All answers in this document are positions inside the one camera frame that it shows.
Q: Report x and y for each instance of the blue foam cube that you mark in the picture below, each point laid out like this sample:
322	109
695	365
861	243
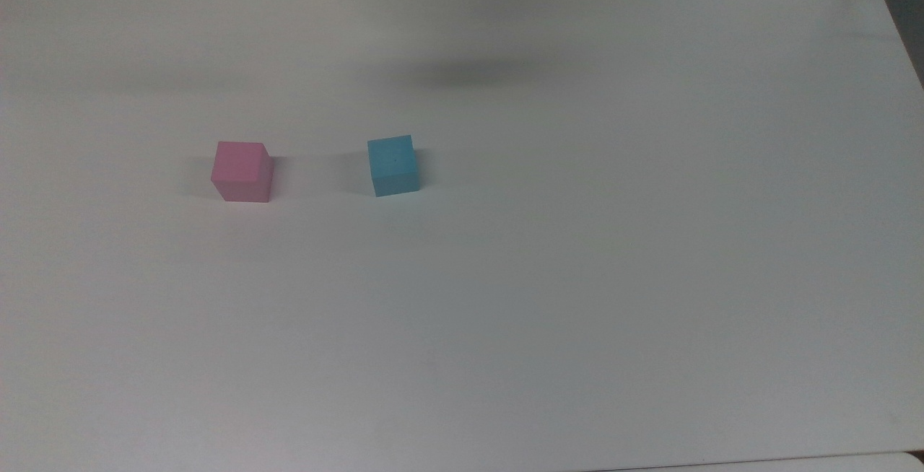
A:
393	166

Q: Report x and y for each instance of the pink foam cube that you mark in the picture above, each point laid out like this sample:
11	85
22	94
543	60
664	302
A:
242	173

